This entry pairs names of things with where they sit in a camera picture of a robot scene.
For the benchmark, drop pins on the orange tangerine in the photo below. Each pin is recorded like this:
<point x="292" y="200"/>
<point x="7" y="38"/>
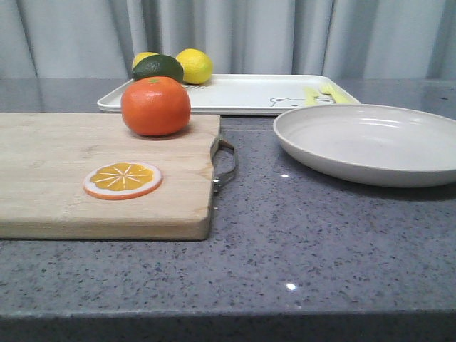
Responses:
<point x="155" y="106"/>

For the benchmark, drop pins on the cream round plate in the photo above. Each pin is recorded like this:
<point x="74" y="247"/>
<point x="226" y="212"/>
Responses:
<point x="371" y="144"/>

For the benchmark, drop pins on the white rectangular tray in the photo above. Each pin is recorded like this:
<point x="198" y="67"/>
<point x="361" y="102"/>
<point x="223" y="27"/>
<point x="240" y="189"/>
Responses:
<point x="249" y="95"/>

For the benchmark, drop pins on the orange slice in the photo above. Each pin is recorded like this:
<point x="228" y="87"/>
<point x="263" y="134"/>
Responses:
<point x="122" y="180"/>

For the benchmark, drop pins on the yellow lemon right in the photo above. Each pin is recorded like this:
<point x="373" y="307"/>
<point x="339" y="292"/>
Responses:
<point x="196" y="64"/>

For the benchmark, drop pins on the yellow lemon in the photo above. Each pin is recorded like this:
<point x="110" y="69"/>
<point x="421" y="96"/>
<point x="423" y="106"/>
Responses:
<point x="196" y="64"/>
<point x="140" y="56"/>

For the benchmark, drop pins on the yellow plastic knife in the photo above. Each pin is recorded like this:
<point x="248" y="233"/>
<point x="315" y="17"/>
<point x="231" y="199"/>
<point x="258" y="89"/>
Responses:
<point x="311" y="96"/>

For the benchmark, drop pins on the yellow plastic fork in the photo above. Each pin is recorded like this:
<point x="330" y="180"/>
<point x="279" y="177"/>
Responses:
<point x="338" y="97"/>

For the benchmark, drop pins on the green lime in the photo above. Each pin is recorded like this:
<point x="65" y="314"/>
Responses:
<point x="159" y="65"/>

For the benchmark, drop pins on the yellow lemon left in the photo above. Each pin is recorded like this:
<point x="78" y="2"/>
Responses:
<point x="140" y="56"/>

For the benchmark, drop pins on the wooden cutting board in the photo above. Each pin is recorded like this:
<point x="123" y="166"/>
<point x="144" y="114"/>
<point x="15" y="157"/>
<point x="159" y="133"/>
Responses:
<point x="46" y="156"/>

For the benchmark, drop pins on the grey curtain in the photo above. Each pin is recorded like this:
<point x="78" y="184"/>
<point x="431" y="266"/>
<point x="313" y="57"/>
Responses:
<point x="338" y="39"/>

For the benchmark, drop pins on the metal cutting board handle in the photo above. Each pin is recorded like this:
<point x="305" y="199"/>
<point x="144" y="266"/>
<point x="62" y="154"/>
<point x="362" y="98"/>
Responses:
<point x="224" y="161"/>

